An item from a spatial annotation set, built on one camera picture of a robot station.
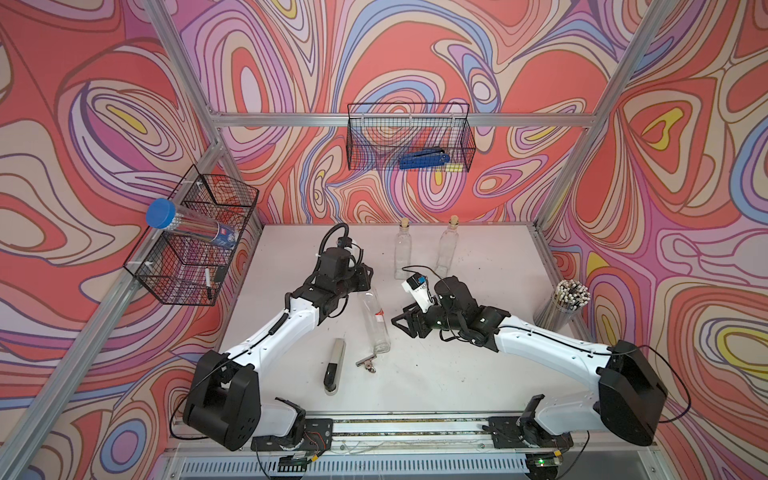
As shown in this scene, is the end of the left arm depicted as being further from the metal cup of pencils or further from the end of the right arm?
the metal cup of pencils

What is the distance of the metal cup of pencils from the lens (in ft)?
2.62

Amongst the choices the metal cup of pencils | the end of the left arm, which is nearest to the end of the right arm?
the end of the left arm
